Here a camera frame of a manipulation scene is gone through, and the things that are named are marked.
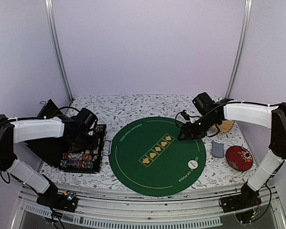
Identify red floral round pouch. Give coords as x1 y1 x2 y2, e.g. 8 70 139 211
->
225 146 253 172

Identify black poker chip case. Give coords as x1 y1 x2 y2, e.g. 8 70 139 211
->
25 99 106 174

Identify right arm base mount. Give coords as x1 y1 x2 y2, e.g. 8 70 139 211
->
219 183 262 224

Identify floral white tablecloth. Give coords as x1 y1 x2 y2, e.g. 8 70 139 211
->
40 95 257 191

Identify chip row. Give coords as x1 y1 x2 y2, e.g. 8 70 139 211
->
62 153 92 161
94 125 104 133
60 160 93 169

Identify front aluminium rail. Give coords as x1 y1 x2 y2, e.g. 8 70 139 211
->
11 184 286 229

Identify right aluminium frame post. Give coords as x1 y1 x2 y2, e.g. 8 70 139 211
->
225 0 253 98

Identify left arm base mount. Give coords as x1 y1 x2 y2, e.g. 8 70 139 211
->
37 184 79 213

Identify white dealer button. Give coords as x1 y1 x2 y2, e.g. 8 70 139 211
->
188 160 198 169

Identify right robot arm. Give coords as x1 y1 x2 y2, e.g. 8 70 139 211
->
176 92 286 208

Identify chrome case handle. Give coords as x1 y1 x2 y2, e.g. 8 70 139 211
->
103 139 112 156

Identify aluminium frame post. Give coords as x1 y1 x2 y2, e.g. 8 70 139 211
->
225 0 253 98
44 0 74 102

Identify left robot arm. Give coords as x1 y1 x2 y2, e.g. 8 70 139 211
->
0 108 98 207

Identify left aluminium frame post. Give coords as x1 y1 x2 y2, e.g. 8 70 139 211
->
44 0 74 102

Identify upper near chip row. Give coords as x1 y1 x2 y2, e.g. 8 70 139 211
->
62 153 92 161

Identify far chip row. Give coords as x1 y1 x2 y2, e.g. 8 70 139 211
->
94 125 104 133

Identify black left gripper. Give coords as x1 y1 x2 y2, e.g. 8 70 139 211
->
71 129 100 150

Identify round green poker mat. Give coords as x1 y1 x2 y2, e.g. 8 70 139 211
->
109 117 206 197

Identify blue playing card deck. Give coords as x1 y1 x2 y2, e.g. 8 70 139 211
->
211 141 224 158

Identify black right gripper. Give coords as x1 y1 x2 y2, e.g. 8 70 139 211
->
177 114 219 141

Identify lower near chip row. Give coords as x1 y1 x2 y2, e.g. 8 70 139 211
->
60 160 93 169

